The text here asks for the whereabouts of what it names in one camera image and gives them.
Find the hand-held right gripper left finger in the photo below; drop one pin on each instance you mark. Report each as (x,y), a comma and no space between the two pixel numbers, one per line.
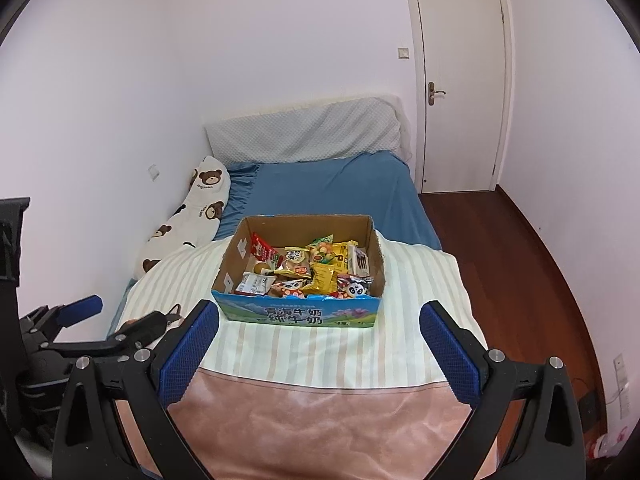
(190,355)

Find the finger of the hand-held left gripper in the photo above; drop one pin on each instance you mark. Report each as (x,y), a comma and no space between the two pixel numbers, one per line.
(145,324)
(80,307)

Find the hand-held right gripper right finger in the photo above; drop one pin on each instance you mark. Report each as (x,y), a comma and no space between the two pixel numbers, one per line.
(450,355)

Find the cardboard box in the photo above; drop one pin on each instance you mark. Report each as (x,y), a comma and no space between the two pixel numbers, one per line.
(300,315)

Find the red snack packet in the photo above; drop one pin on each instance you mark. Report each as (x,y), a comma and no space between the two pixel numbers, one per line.
(261,249)

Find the white chocolate cookie packet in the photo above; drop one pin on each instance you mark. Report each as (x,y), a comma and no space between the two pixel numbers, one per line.
(361,260)

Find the pile of assorted snacks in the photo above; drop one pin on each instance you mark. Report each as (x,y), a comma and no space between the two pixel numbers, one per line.
(310,280)

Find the striped blanket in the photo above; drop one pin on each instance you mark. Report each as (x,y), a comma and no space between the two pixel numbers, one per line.
(425,300)

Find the bear print pillow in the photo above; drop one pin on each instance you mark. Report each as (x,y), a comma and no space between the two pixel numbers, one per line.
(200,210)

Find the white power strip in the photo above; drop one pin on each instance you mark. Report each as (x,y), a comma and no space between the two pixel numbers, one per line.
(623,400)

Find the white pink object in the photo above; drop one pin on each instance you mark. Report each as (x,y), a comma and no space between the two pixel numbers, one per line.
(607,445)

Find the blue bed sheet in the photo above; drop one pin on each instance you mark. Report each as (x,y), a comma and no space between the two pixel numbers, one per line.
(325,190)

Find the grey dotted pillow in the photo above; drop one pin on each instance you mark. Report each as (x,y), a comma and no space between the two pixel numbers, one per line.
(300,130)

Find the white door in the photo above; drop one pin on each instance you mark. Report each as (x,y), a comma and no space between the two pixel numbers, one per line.
(460,60)

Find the white wall socket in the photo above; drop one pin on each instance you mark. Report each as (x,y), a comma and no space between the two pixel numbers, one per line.
(154,172)
(619,362)

